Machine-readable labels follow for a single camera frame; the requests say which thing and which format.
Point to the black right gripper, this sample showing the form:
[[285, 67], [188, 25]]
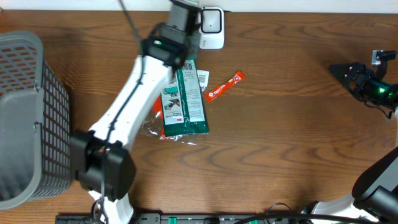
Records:
[[362, 81]]

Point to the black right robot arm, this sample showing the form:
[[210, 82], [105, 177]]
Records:
[[374, 194]]

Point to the white barcode scanner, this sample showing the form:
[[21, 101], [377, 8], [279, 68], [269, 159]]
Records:
[[212, 28]]

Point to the grey plastic basket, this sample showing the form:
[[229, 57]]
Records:
[[35, 123]]

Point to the red snack stick packet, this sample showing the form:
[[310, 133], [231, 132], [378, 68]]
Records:
[[219, 90]]

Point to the black mounting rail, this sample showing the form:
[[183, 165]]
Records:
[[156, 218]]

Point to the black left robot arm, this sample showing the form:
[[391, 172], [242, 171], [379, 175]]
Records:
[[101, 157]]

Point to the green grip gloves package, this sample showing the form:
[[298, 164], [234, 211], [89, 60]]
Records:
[[182, 103]]

